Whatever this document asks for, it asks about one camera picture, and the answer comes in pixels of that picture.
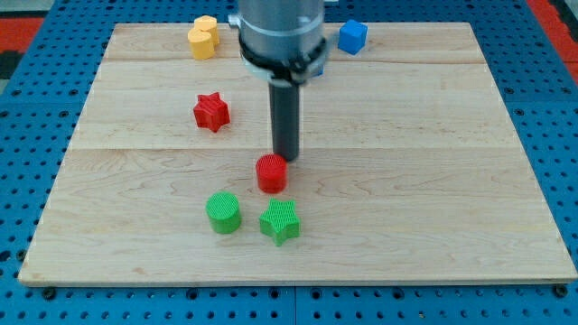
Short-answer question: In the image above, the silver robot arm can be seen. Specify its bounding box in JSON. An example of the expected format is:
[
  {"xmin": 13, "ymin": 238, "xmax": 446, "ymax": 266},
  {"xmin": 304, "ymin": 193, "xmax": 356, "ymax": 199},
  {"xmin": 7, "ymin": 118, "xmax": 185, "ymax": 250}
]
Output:
[{"xmin": 228, "ymin": 0, "xmax": 339, "ymax": 88}]

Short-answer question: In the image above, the green cylinder block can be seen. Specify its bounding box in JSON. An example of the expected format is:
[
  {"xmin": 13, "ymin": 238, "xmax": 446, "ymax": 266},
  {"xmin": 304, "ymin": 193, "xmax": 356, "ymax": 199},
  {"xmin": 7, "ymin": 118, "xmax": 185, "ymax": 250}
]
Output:
[{"xmin": 205, "ymin": 191, "xmax": 242, "ymax": 234}]

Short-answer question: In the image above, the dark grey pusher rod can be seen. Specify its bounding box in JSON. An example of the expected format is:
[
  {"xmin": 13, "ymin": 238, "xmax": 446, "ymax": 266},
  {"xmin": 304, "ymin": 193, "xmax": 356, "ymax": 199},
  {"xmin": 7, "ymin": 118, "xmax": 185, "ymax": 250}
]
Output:
[{"xmin": 268, "ymin": 84, "xmax": 300, "ymax": 162}]

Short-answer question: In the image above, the green star block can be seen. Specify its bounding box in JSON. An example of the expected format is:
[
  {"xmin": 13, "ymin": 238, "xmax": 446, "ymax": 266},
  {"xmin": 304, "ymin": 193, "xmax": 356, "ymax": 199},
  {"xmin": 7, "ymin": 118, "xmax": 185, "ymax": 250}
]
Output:
[{"xmin": 259, "ymin": 198, "xmax": 301, "ymax": 246}]

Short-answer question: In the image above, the red star block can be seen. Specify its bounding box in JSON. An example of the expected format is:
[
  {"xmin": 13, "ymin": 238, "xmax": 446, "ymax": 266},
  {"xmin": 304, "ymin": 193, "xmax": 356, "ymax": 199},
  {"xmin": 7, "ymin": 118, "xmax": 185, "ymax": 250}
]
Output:
[{"xmin": 193, "ymin": 92, "xmax": 230, "ymax": 133}]

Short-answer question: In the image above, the blue cube block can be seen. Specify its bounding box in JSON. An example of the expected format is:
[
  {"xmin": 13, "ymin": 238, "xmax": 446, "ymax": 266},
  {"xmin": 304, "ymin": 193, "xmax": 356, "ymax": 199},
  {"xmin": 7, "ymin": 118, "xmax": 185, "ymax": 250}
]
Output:
[{"xmin": 338, "ymin": 20, "xmax": 368, "ymax": 55}]

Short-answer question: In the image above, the yellow heart block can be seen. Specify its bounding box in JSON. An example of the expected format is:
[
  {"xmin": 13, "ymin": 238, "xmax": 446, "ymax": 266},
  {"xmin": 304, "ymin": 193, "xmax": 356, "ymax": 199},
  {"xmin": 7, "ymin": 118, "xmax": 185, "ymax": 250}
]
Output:
[{"xmin": 187, "ymin": 15, "xmax": 219, "ymax": 60}]

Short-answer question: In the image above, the wooden board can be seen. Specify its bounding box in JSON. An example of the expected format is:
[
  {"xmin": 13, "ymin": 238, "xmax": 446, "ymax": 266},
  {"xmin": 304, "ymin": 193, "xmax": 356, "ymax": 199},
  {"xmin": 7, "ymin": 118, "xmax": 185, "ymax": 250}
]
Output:
[{"xmin": 19, "ymin": 23, "xmax": 577, "ymax": 287}]

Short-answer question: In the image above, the red cylinder block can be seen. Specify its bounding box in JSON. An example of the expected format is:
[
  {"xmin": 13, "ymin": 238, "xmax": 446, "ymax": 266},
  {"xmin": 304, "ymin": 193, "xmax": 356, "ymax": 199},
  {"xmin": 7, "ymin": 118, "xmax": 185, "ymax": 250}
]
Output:
[{"xmin": 256, "ymin": 153, "xmax": 287, "ymax": 194}]

